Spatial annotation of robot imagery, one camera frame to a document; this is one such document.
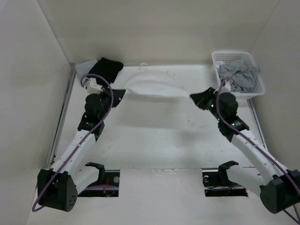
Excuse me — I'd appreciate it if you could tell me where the white plastic laundry basket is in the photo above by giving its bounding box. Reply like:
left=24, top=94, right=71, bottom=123
left=211, top=51, right=265, bottom=100

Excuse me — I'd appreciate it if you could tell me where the folded black tank top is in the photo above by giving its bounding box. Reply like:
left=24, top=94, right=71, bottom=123
left=87, top=57, right=124, bottom=85

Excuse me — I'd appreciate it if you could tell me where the folded grey tank top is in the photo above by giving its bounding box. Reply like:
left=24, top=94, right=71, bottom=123
left=75, top=59, right=98, bottom=77

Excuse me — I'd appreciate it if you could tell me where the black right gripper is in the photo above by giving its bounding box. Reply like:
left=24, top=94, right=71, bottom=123
left=189, top=88, right=224, bottom=122

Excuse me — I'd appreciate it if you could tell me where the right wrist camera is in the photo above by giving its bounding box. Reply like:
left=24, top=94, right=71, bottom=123
left=218, top=79, right=231, bottom=93

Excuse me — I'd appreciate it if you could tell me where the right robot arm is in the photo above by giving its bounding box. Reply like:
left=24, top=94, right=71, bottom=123
left=190, top=88, right=300, bottom=214

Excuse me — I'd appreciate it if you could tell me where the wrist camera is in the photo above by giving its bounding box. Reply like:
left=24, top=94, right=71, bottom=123
left=218, top=79, right=231, bottom=93
left=83, top=78, right=102, bottom=94

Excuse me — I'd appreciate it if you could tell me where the grey tank tops pile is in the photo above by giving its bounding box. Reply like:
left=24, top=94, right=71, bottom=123
left=217, top=60, right=259, bottom=93

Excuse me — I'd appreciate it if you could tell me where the white tank top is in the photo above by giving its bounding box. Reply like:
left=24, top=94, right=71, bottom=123
left=124, top=63, right=189, bottom=98

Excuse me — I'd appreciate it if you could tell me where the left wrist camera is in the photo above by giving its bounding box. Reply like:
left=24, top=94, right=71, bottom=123
left=83, top=78, right=102, bottom=94

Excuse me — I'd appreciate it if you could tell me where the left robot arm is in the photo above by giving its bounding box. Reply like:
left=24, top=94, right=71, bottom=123
left=32, top=88, right=126, bottom=212

